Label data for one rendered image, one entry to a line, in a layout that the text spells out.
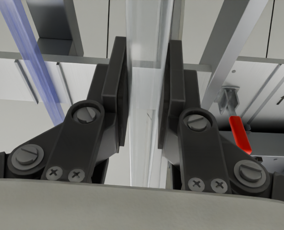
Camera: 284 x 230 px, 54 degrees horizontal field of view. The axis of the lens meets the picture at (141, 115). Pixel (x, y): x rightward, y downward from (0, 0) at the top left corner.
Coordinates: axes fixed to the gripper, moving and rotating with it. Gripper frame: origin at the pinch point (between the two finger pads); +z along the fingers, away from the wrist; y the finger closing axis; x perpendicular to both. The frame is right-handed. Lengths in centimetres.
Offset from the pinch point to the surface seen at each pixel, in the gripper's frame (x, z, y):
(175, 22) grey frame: -20, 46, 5
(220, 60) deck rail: -12.5, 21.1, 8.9
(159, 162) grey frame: -46, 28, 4
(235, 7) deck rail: -6.0, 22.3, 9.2
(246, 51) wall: -107, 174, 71
